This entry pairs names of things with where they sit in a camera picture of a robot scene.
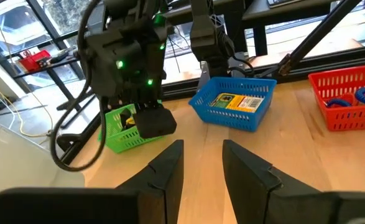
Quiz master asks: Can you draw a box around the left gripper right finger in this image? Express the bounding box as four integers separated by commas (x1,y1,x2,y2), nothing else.
221,139,338,224

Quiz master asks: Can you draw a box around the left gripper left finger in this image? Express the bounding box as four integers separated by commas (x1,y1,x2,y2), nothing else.
115,139,185,224

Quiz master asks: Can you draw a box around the yellow rubber band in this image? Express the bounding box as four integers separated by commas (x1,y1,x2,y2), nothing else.
124,116,137,129

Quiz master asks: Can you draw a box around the green plastic basket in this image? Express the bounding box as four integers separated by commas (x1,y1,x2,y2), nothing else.
97,101,168,154

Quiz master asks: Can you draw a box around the blue plastic basket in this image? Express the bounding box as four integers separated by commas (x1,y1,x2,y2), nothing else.
187,76,278,133

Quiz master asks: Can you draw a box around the Crayola crayon box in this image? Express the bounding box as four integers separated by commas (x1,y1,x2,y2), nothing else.
209,92,265,114

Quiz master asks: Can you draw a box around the red plastic basket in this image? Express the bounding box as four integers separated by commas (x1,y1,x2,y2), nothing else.
307,63,365,132

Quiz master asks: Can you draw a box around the black side table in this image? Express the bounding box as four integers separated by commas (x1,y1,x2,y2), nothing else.
12,54,91,130

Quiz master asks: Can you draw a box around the red storage box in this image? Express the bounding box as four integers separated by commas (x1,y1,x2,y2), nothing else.
17,49,52,73

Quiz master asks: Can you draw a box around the large window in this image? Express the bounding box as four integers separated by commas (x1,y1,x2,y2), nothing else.
0,0,108,91

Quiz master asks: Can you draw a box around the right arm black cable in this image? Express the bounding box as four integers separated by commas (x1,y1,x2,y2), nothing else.
49,0,108,172

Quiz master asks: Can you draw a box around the yellow extension cord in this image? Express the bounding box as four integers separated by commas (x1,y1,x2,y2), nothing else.
0,0,57,139

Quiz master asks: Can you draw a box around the black desk frame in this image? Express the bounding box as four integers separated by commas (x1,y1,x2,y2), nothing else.
225,0,365,77

